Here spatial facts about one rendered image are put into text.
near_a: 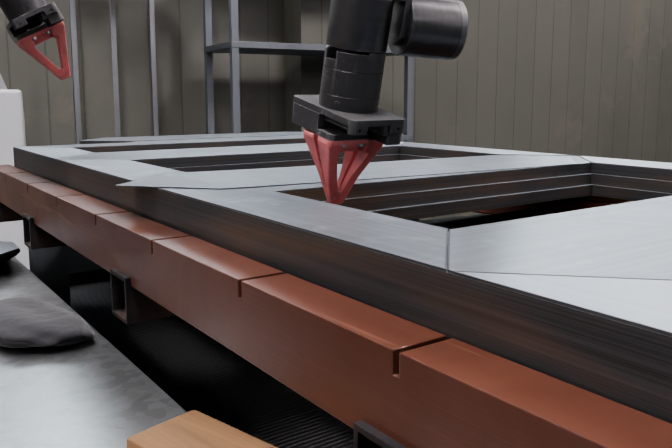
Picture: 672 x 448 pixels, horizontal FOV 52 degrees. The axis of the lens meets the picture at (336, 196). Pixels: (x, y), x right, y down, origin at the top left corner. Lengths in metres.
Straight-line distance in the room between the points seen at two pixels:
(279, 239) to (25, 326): 0.40
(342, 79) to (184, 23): 4.02
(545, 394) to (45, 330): 0.62
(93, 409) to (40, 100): 3.83
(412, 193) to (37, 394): 0.46
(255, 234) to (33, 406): 0.27
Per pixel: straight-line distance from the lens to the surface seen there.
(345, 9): 0.63
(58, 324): 0.86
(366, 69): 0.64
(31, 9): 1.08
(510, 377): 0.36
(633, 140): 7.09
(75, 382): 0.76
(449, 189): 0.89
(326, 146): 0.64
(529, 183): 1.01
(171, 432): 0.52
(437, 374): 0.36
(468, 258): 0.44
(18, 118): 3.53
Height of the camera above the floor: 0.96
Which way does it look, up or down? 8 degrees down
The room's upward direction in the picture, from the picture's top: straight up
